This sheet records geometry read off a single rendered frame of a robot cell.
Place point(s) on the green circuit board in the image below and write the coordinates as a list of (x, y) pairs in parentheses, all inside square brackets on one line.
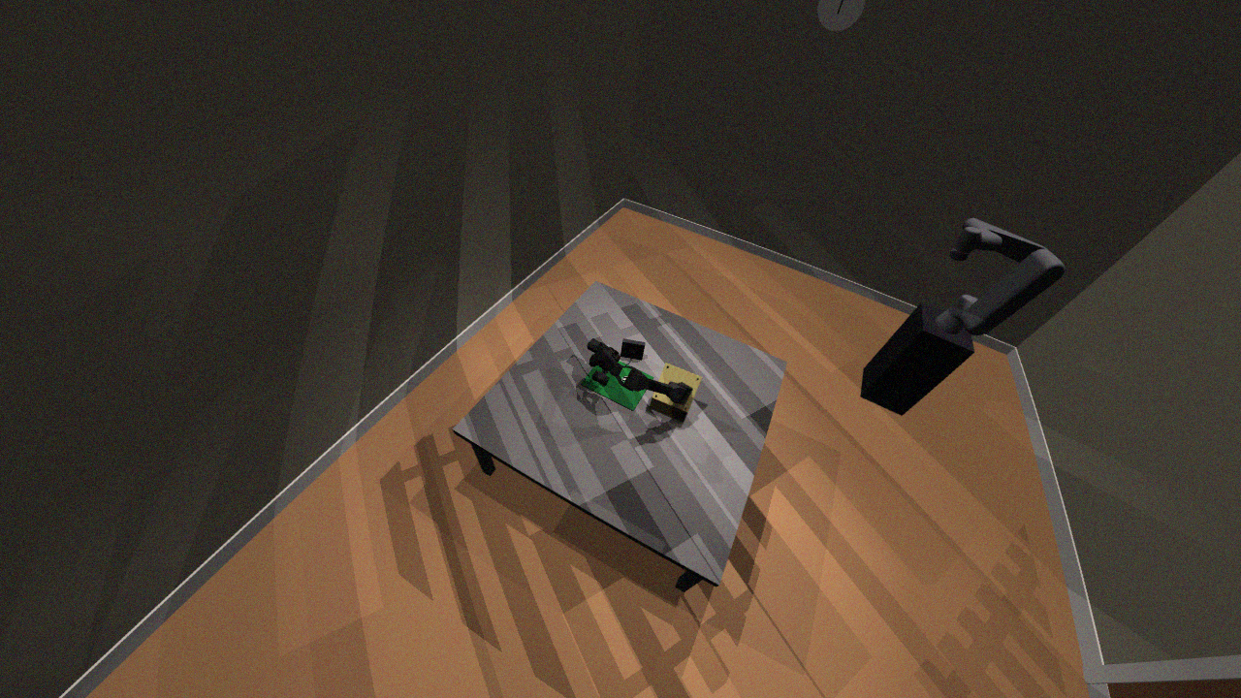
[(613, 390)]

